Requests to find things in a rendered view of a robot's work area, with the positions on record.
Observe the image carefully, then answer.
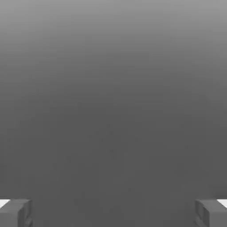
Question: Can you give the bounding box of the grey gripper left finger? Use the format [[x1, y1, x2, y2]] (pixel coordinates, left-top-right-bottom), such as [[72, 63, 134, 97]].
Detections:
[[0, 199, 34, 227]]

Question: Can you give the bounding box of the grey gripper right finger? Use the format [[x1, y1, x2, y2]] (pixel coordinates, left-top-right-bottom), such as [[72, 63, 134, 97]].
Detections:
[[194, 199, 227, 227]]

